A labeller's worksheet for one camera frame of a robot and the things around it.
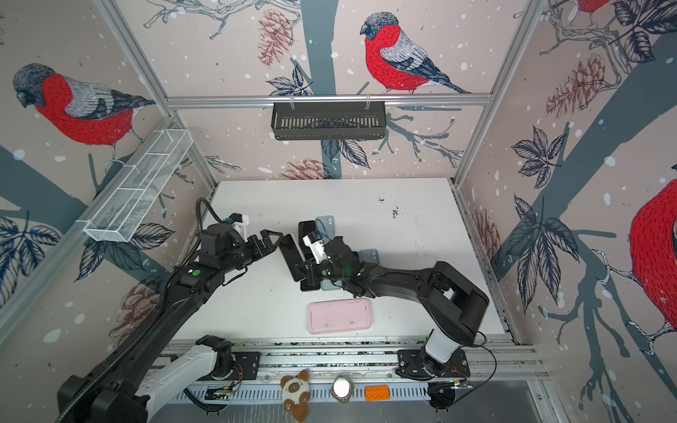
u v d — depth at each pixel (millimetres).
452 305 449
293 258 787
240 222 712
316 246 744
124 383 401
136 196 765
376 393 685
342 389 615
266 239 694
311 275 712
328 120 1063
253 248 685
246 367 729
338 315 815
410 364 729
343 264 642
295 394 671
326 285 797
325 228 1059
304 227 1043
